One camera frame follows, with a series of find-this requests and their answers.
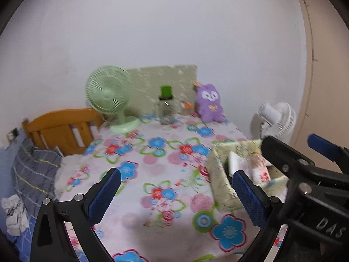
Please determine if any white floor fan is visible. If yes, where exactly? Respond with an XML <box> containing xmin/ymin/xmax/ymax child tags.
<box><xmin>251</xmin><ymin>102</ymin><xmax>297</xmax><ymax>142</ymax></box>

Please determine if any glass jar mug green lid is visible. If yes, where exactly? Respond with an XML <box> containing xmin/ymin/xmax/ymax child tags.
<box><xmin>157</xmin><ymin>86</ymin><xmax>176</xmax><ymax>125</ymax></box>

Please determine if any yellow patterned fabric box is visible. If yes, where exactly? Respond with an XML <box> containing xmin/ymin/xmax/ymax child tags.
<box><xmin>204</xmin><ymin>139</ymin><xmax>290</xmax><ymax>212</ymax></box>

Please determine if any wooden bed headboard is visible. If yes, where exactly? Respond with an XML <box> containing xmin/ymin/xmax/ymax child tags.
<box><xmin>22</xmin><ymin>109</ymin><xmax>105</xmax><ymax>155</ymax></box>

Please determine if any pink wet wipes pack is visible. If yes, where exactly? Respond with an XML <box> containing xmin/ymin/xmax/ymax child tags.
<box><xmin>249</xmin><ymin>153</ymin><xmax>273</xmax><ymax>183</ymax></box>

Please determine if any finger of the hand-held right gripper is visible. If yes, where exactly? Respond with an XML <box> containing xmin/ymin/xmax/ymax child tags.
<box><xmin>261</xmin><ymin>136</ymin><xmax>318</xmax><ymax>210</ymax></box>
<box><xmin>308</xmin><ymin>134</ymin><xmax>349</xmax><ymax>167</ymax></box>

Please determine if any white folded cloth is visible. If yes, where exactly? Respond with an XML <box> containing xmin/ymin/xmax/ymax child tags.
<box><xmin>228</xmin><ymin>151</ymin><xmax>250</xmax><ymax>178</ymax></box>

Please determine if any floral tablecloth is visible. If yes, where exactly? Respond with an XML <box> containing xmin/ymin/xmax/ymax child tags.
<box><xmin>53</xmin><ymin>114</ymin><xmax>289</xmax><ymax>262</ymax></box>

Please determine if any green patterned foam board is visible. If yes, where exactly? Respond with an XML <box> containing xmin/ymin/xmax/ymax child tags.
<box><xmin>127</xmin><ymin>65</ymin><xmax>197</xmax><ymax>116</ymax></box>

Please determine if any grey plaid pillow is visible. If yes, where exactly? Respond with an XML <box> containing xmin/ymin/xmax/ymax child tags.
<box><xmin>11</xmin><ymin>138</ymin><xmax>62</xmax><ymax>205</ymax></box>

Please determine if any purple plush bunny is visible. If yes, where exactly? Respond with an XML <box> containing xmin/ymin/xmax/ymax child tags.
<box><xmin>194</xmin><ymin>83</ymin><xmax>225</xmax><ymax>123</ymax></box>

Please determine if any blue plaid bedsheet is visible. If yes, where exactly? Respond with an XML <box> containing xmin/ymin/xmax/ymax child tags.
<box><xmin>5</xmin><ymin>224</ymin><xmax>41</xmax><ymax>262</ymax></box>

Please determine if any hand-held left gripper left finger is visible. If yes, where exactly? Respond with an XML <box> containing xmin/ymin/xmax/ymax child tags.
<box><xmin>31</xmin><ymin>167</ymin><xmax>122</xmax><ymax>262</ymax></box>

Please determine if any white bed quilt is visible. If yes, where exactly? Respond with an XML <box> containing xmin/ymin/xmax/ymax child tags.
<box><xmin>53</xmin><ymin>154</ymin><xmax>88</xmax><ymax>197</ymax></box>

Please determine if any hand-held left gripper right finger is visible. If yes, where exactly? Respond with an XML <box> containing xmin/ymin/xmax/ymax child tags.
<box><xmin>232</xmin><ymin>170</ymin><xmax>285</xmax><ymax>262</ymax></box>

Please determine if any wall socket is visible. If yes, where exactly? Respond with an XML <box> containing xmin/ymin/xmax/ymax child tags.
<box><xmin>7</xmin><ymin>128</ymin><xmax>19</xmax><ymax>144</ymax></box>

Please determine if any beige door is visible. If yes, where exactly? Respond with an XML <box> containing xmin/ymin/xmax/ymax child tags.
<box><xmin>292</xmin><ymin>0</ymin><xmax>349</xmax><ymax>153</ymax></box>

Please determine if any green desk fan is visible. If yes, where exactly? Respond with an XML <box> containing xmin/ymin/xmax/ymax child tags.
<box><xmin>85</xmin><ymin>65</ymin><xmax>141</xmax><ymax>134</ymax></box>

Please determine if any white crumpled cloth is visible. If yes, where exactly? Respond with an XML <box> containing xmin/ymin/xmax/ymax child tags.
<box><xmin>1</xmin><ymin>195</ymin><xmax>30</xmax><ymax>236</ymax></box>

